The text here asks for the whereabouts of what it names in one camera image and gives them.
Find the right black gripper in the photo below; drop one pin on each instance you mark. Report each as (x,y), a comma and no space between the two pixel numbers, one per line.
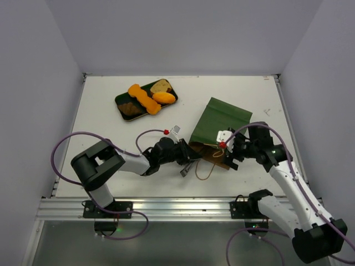
(236,149)

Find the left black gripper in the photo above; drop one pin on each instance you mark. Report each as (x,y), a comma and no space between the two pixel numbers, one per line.
(184,151)

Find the metal tongs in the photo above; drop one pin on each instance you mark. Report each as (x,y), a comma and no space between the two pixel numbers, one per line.
(186,169)

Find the green brown paper bag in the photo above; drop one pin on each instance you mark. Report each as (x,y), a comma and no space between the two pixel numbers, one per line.
(217,116)

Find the brown sliced fake bread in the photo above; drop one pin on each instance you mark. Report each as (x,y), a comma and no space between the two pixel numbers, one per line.
(161,86)

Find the dark brown fake croissant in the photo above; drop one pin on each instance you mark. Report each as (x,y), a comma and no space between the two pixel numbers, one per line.
(129,109)

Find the long orange fake bread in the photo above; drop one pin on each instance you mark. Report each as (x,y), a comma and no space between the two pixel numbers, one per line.
(152,107)

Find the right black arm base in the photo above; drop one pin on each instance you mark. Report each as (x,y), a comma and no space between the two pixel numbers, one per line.
(247,208)

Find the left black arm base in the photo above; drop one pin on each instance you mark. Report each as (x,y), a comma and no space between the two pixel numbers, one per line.
(93,212)

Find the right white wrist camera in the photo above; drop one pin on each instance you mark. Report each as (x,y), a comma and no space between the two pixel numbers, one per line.
(223,136)

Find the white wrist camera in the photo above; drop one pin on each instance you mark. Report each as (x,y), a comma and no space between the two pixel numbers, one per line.
(174,134)
(223,136)

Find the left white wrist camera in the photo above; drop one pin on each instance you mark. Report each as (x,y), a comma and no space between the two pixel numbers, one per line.
(174,134)

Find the aluminium rail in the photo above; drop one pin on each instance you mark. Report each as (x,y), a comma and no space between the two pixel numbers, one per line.
(156,209)

